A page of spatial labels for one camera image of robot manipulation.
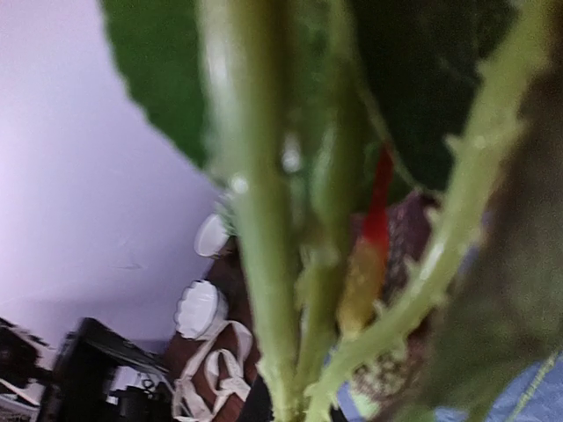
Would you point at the round white bowl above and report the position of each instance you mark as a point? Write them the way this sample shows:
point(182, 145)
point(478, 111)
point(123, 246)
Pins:
point(210, 237)

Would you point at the white hydrangea fake flower bunch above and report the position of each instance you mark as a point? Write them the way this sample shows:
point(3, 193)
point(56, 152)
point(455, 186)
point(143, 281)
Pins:
point(394, 171)

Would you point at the cream printed ribbon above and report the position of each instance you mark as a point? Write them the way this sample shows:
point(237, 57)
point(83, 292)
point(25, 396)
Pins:
point(223, 371)

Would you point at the scalloped white bowl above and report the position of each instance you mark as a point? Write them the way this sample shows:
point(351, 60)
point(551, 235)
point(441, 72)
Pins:
point(201, 311)

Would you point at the blue tissue paper sheet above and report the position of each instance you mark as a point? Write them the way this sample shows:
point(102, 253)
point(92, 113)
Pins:
point(376, 392)

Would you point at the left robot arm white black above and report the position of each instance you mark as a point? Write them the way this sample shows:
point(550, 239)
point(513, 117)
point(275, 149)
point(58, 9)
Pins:
point(96, 375)

